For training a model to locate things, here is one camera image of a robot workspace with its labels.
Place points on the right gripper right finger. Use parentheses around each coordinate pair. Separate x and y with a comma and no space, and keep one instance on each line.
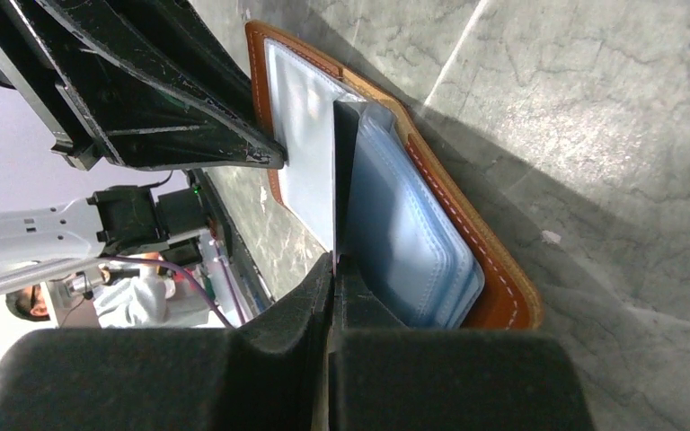
(386,376)

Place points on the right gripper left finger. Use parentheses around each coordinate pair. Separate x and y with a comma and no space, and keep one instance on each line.
(264,375)

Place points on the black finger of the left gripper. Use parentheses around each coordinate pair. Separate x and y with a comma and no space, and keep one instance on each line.
(144,85)

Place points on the brown leather card holder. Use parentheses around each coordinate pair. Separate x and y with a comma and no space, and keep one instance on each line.
(510,300)

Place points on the dark credit card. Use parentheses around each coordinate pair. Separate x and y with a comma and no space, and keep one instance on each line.
(345,127)

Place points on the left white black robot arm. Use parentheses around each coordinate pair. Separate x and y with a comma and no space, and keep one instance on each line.
(121,220)

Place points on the person in white coat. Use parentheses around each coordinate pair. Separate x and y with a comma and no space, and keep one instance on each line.
(136,296)

